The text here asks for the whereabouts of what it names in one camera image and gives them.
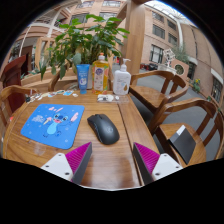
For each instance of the black notebook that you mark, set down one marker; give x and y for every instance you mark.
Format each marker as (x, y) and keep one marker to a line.
(183, 143)

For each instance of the red-brown wooden pedestal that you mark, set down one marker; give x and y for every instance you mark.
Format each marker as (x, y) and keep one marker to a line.
(13, 75)

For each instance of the blue cartoon mouse pad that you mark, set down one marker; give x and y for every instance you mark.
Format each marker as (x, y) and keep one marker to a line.
(53, 125)

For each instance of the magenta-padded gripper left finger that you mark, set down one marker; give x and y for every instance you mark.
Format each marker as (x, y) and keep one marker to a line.
(65, 165)

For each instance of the green potted plant white pot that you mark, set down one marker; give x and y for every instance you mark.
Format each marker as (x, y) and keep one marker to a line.
(86, 40)

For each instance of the orange liquid clear bottle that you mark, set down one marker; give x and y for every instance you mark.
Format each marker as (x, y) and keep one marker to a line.
(100, 76)

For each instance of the black computer mouse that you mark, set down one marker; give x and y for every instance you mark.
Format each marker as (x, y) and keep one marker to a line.
(104, 129)

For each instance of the blue squeeze tube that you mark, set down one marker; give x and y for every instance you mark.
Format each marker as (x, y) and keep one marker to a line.
(83, 78)

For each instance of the clear plastic packet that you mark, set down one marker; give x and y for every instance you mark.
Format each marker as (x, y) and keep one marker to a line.
(108, 98)

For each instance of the white outdoor sculpture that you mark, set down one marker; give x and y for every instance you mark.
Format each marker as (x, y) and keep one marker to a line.
(169, 56)

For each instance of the blue sticker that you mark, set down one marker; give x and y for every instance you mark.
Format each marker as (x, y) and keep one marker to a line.
(68, 93)

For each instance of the small black fob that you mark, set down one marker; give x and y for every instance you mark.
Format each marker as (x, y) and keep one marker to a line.
(27, 99)

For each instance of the white pump bottle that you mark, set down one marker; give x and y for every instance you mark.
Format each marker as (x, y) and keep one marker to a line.
(121, 81)

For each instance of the wooden armchair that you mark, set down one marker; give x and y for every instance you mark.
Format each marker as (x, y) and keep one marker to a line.
(150, 93)
(10, 95)
(56, 78)
(186, 110)

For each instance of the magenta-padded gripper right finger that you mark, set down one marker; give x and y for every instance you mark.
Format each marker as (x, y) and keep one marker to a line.
(156, 164)

